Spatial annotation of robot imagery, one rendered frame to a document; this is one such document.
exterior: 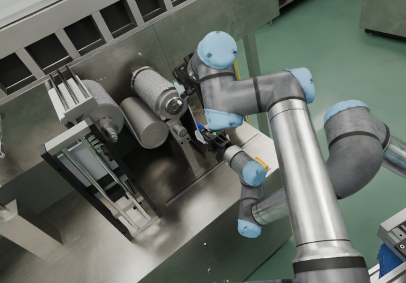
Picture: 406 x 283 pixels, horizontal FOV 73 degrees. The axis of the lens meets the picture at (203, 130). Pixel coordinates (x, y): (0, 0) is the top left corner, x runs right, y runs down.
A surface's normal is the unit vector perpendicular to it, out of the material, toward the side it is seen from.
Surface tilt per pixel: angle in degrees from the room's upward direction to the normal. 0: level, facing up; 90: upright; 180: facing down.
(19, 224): 90
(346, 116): 12
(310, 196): 16
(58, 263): 0
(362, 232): 0
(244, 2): 90
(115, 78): 90
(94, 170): 90
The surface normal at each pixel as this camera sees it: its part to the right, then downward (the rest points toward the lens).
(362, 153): -0.22, -0.26
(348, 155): -0.59, -0.21
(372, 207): -0.26, -0.69
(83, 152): 0.55, 0.46
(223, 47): 0.26, -0.09
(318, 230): -0.37, -0.47
